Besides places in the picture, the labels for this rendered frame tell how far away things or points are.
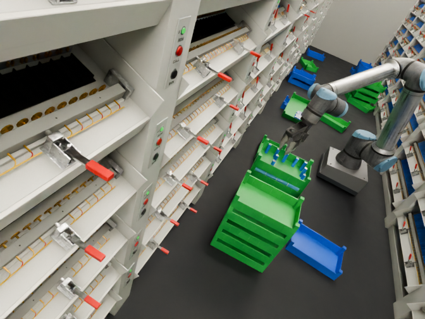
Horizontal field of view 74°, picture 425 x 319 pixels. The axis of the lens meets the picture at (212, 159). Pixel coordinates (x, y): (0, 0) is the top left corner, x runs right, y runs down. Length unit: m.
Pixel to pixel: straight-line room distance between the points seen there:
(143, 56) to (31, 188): 0.26
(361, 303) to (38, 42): 1.76
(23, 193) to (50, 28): 0.19
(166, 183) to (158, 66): 0.54
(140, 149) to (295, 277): 1.25
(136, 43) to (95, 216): 0.33
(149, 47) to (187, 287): 1.12
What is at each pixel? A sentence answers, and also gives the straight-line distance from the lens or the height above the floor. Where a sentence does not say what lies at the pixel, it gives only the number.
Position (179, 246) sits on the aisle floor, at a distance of 1.49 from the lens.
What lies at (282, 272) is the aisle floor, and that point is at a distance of 1.63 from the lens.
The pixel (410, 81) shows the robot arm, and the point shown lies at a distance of 1.96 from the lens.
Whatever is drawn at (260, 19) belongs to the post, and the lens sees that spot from 1.14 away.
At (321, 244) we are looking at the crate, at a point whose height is 0.00.
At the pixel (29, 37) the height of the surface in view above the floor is 1.12.
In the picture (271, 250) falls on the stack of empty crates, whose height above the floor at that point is 0.19.
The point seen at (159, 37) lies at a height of 1.09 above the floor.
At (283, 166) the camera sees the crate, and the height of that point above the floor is 0.32.
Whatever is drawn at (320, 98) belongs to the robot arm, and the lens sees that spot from 1.46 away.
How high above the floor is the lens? 1.24
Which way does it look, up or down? 38 degrees down
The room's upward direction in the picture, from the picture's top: 22 degrees clockwise
